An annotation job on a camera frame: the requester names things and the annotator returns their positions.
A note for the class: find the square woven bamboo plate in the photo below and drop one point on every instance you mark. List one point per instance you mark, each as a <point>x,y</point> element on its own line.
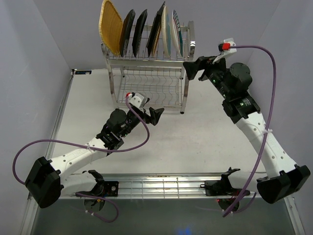
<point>110,27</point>

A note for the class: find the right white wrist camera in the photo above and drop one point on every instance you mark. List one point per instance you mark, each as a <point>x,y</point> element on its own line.
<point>225,49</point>

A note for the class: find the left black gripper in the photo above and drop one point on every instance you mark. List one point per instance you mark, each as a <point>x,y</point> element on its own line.
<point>155,115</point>

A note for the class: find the steel two-tier dish rack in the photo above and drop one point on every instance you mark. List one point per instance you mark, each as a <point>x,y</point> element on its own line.
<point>163,80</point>

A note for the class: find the beige floral square plate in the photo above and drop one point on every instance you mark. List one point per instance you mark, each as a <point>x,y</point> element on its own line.
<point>153,31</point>

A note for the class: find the cream and blue round plate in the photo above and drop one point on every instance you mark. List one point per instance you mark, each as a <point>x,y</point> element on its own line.
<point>166,32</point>

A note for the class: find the left blue table label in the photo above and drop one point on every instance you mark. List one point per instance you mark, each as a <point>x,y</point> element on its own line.
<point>84,72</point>

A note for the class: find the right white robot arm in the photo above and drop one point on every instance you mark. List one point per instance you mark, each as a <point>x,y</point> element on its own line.
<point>283,175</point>

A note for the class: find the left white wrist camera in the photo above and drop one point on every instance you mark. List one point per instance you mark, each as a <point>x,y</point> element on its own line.
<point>137,100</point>

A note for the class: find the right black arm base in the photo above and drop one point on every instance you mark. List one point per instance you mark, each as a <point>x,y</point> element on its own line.
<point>224,186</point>

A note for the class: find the round woven bamboo plate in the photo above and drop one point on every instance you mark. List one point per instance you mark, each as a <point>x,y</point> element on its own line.
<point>158,30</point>

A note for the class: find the aluminium front rail frame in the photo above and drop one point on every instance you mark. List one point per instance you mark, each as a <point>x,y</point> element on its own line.
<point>162,205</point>

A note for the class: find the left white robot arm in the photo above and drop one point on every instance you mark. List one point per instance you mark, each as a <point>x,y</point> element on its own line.
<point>50,179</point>

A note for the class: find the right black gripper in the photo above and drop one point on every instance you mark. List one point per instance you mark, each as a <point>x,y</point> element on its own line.
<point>204,63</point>

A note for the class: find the white plate teal red rim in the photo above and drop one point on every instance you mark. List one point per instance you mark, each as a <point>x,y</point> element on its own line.
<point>176,34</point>

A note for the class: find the black floral square plate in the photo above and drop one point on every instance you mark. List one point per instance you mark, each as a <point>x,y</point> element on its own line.
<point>138,32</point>
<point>125,34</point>

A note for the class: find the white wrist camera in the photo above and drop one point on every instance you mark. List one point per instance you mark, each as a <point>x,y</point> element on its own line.
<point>225,49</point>
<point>137,100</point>

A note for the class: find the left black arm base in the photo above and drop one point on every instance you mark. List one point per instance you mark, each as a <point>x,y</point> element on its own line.
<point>106,189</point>

